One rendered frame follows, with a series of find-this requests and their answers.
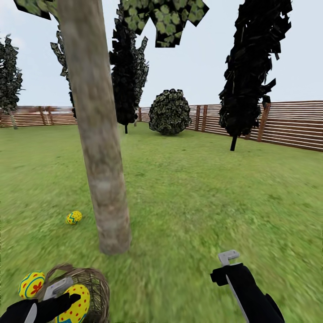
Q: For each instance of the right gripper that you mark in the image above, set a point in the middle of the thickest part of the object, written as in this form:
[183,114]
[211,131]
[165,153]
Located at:
[218,275]

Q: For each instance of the easter egg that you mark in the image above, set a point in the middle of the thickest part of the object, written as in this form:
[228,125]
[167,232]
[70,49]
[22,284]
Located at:
[31,284]
[74,217]
[78,311]

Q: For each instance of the wicker basket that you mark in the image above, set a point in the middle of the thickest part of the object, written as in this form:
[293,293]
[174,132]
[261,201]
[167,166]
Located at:
[100,306]

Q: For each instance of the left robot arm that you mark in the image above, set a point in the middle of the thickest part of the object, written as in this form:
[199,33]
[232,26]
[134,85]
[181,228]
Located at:
[35,311]

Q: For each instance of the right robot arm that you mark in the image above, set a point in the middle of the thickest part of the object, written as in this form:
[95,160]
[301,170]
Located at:
[255,306]

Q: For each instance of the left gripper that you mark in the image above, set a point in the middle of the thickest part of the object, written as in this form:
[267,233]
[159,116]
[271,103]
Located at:
[59,305]

